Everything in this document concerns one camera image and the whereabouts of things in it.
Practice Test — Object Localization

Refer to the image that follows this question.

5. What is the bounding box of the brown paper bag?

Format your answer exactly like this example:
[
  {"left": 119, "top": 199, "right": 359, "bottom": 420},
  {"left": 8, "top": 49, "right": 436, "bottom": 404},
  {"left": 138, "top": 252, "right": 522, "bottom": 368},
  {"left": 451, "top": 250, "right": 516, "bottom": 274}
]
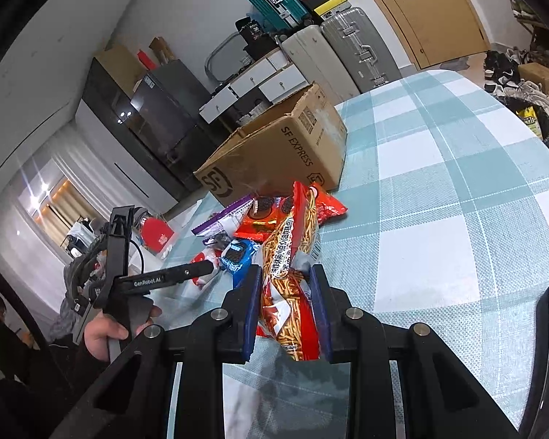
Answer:
[{"left": 149, "top": 37, "right": 177, "bottom": 64}]

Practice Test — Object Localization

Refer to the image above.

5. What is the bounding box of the wooden door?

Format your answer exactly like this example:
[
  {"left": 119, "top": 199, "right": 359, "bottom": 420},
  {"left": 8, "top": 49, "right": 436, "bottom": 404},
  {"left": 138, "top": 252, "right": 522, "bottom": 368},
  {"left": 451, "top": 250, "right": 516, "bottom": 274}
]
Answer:
[{"left": 345, "top": 0, "right": 491, "bottom": 70}]

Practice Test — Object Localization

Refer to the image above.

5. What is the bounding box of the arched mirror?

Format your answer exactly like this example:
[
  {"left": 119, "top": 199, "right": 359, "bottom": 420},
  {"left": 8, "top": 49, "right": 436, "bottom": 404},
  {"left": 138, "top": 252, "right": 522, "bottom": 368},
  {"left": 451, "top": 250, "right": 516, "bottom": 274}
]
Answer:
[{"left": 205, "top": 32, "right": 250, "bottom": 84}]

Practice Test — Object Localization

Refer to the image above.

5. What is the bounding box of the white sheer curtain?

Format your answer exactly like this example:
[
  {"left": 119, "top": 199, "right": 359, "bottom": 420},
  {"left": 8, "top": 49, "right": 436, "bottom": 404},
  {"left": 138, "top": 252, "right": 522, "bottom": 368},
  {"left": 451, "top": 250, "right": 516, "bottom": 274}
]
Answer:
[{"left": 14, "top": 142, "right": 115, "bottom": 284}]

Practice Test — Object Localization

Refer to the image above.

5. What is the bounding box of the woven laundry basket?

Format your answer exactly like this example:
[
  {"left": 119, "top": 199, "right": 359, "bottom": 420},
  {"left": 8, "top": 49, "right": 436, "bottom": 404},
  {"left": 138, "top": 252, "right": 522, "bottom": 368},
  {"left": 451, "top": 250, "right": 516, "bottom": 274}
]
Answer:
[{"left": 235, "top": 100, "right": 270, "bottom": 125}]

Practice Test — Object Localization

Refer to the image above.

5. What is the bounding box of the dark grey refrigerator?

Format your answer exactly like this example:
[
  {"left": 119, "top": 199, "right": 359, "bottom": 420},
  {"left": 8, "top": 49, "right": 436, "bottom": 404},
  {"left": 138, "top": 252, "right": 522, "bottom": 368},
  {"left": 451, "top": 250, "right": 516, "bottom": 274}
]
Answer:
[{"left": 129, "top": 61, "right": 213, "bottom": 161}]

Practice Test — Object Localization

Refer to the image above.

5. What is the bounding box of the red gift packet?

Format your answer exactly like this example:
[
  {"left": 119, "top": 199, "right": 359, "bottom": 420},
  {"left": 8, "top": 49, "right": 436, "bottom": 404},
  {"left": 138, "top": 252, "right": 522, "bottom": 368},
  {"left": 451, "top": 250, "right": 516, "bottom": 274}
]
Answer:
[{"left": 139, "top": 217, "right": 178, "bottom": 255}]

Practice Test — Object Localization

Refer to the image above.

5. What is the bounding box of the dark glass cabinet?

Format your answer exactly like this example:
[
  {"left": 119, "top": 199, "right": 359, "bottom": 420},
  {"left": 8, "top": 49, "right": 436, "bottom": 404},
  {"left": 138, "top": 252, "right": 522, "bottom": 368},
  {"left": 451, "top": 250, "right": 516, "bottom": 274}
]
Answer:
[{"left": 81, "top": 59, "right": 202, "bottom": 203}]

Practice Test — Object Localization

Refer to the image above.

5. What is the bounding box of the white drawer dresser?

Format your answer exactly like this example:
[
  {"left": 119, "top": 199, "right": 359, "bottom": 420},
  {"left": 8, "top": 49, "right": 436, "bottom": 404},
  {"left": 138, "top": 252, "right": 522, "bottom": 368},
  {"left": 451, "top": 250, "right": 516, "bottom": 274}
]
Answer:
[{"left": 198, "top": 48, "right": 311, "bottom": 125}]

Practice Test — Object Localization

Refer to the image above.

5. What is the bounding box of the bamboo shoe rack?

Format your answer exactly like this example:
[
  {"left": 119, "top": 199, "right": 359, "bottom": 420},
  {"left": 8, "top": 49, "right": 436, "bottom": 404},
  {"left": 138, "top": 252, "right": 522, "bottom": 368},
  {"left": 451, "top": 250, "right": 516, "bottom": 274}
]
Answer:
[{"left": 508, "top": 0, "right": 549, "bottom": 56}]

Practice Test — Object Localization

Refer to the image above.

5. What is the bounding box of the white cabinet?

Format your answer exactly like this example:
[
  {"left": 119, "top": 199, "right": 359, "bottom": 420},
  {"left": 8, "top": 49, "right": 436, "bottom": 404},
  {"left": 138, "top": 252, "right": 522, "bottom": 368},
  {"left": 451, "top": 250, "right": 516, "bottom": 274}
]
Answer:
[{"left": 73, "top": 101, "right": 186, "bottom": 220}]

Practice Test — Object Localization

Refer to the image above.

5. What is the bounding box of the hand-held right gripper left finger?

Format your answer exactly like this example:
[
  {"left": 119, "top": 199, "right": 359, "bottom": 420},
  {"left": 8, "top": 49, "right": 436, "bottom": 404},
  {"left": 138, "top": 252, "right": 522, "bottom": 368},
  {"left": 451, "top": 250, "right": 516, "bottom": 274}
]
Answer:
[{"left": 50, "top": 264, "right": 263, "bottom": 439}]

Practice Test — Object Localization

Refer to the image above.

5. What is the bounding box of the small brown cardboard box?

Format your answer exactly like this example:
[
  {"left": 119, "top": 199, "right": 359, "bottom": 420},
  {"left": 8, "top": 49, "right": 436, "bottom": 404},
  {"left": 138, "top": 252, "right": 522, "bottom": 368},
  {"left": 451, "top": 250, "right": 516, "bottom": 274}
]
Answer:
[{"left": 518, "top": 61, "right": 549, "bottom": 91}]

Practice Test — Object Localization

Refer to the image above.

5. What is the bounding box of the pile of snack packets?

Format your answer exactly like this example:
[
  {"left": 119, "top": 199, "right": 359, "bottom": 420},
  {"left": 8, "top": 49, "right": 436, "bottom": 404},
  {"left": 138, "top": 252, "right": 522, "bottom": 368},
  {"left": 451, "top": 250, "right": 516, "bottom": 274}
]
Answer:
[{"left": 190, "top": 192, "right": 298, "bottom": 291}]

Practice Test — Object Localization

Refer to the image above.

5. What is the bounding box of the person's left forearm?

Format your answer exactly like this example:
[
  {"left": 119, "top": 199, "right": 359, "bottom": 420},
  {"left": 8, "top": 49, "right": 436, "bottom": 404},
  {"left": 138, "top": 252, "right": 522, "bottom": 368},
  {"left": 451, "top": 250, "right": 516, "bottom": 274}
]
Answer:
[{"left": 9, "top": 341, "right": 115, "bottom": 439}]

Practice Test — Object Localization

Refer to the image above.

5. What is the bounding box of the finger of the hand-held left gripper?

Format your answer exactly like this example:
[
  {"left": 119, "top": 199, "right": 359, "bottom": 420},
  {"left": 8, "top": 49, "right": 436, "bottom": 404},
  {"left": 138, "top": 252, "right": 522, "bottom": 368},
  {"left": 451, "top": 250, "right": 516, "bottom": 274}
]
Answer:
[{"left": 178, "top": 260, "right": 217, "bottom": 281}]

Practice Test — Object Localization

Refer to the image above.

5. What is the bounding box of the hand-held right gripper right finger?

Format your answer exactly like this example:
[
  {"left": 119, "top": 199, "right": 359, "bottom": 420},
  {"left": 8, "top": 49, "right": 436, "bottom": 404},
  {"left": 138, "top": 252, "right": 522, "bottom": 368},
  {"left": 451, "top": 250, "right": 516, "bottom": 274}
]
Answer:
[{"left": 309, "top": 263, "right": 520, "bottom": 439}]

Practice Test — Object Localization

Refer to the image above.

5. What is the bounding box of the black bag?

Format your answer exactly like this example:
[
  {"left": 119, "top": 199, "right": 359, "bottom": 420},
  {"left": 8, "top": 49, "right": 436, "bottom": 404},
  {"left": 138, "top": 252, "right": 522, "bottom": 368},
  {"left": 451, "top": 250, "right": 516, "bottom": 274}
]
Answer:
[{"left": 235, "top": 17, "right": 281, "bottom": 62}]

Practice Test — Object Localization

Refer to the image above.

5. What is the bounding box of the silver hard suitcase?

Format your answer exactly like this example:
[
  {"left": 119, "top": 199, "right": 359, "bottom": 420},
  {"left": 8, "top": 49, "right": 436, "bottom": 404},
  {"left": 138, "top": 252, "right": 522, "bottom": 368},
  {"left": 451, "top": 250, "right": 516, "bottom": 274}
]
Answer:
[{"left": 321, "top": 7, "right": 404, "bottom": 94}]

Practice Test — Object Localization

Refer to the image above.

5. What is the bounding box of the tall wooden cabinet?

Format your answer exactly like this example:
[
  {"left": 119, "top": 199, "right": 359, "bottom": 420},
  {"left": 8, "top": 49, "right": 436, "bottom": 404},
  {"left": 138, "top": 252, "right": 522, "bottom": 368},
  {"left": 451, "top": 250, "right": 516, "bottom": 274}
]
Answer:
[{"left": 93, "top": 43, "right": 148, "bottom": 90}]

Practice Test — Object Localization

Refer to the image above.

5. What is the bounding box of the person's left hand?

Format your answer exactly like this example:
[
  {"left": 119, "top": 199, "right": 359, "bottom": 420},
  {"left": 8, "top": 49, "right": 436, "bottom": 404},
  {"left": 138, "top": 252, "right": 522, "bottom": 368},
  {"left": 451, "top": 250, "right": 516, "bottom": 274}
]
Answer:
[{"left": 83, "top": 306, "right": 164, "bottom": 363}]

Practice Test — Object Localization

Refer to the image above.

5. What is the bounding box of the beige hard suitcase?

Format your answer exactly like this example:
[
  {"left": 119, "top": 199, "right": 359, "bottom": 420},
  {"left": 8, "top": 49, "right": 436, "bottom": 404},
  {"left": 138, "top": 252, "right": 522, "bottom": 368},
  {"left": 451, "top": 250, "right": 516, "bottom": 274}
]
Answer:
[{"left": 281, "top": 25, "right": 363, "bottom": 104}]

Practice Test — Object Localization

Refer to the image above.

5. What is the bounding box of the black waste bin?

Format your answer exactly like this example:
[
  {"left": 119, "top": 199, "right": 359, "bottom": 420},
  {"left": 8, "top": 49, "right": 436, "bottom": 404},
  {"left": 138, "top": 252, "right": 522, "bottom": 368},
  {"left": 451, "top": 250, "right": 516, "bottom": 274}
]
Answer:
[{"left": 503, "top": 96, "right": 549, "bottom": 143}]

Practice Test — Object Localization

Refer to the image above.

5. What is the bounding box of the heap of sneakers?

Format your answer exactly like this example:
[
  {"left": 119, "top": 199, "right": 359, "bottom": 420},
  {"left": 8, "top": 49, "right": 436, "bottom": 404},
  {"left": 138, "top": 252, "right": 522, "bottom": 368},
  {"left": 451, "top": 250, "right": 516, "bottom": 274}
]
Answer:
[{"left": 482, "top": 47, "right": 549, "bottom": 149}]

